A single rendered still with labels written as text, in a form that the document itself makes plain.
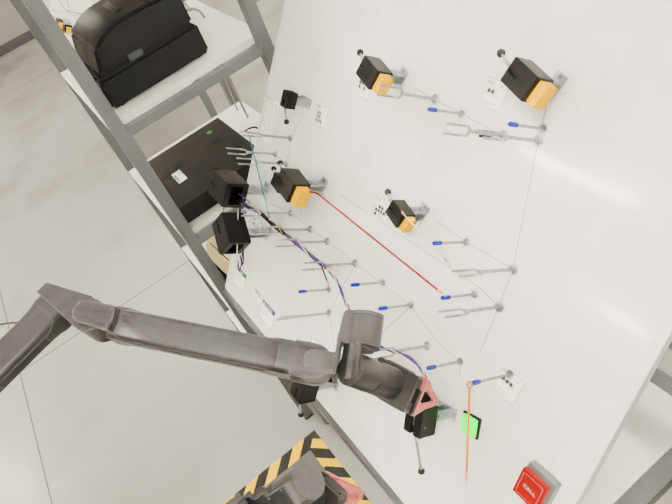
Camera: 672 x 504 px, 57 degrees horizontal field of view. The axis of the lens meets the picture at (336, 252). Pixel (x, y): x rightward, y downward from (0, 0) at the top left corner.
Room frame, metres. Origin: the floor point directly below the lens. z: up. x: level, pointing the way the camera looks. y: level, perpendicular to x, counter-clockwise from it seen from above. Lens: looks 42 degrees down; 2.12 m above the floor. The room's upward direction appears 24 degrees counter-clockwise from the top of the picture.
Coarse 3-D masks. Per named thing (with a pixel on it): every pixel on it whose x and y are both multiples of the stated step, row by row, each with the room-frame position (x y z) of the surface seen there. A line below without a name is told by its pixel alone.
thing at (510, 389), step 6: (504, 366) 0.58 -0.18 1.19; (504, 372) 0.57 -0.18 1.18; (504, 378) 0.57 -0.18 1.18; (516, 378) 0.55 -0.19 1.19; (498, 384) 0.57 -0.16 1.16; (504, 384) 0.56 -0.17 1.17; (510, 384) 0.55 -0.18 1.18; (516, 384) 0.55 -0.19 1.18; (522, 384) 0.54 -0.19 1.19; (498, 390) 0.56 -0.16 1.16; (504, 390) 0.56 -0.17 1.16; (510, 390) 0.55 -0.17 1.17; (516, 390) 0.54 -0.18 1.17; (504, 396) 0.55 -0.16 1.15; (510, 396) 0.54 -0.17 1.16; (516, 396) 0.53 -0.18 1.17; (510, 402) 0.53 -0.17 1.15
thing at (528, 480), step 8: (528, 472) 0.43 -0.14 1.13; (520, 480) 0.43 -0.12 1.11; (528, 480) 0.42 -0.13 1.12; (536, 480) 0.41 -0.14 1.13; (520, 488) 0.42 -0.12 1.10; (528, 488) 0.41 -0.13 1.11; (536, 488) 0.40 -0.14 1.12; (544, 488) 0.39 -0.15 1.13; (520, 496) 0.41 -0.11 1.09; (528, 496) 0.40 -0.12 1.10; (536, 496) 0.39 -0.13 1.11; (544, 496) 0.39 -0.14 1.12
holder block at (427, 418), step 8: (432, 408) 0.60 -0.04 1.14; (408, 416) 0.61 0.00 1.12; (416, 416) 0.59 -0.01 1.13; (424, 416) 0.59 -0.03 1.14; (432, 416) 0.59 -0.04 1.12; (408, 424) 0.60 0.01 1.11; (416, 424) 0.59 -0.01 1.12; (424, 424) 0.58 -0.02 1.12; (432, 424) 0.58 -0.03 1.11; (416, 432) 0.58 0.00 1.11; (424, 432) 0.57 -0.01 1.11; (432, 432) 0.58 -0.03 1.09
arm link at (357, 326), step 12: (348, 312) 0.69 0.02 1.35; (360, 312) 0.68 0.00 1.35; (372, 312) 0.67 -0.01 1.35; (348, 324) 0.67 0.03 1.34; (360, 324) 0.66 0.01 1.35; (372, 324) 0.66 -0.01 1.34; (348, 336) 0.66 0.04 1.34; (360, 336) 0.64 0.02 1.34; (372, 336) 0.64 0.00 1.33; (336, 348) 0.64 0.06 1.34; (312, 360) 0.63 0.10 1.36; (324, 360) 0.62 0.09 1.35; (336, 360) 0.62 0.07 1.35; (324, 372) 0.60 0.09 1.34; (336, 372) 0.61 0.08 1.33
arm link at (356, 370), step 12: (348, 348) 0.64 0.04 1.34; (360, 348) 0.63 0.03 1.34; (372, 348) 0.63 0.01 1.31; (348, 360) 0.62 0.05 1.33; (360, 360) 0.61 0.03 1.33; (372, 360) 0.62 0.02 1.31; (348, 372) 0.60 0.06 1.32; (360, 372) 0.59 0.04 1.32; (372, 372) 0.59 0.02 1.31; (348, 384) 0.59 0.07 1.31; (360, 384) 0.58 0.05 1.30; (372, 384) 0.59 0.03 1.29
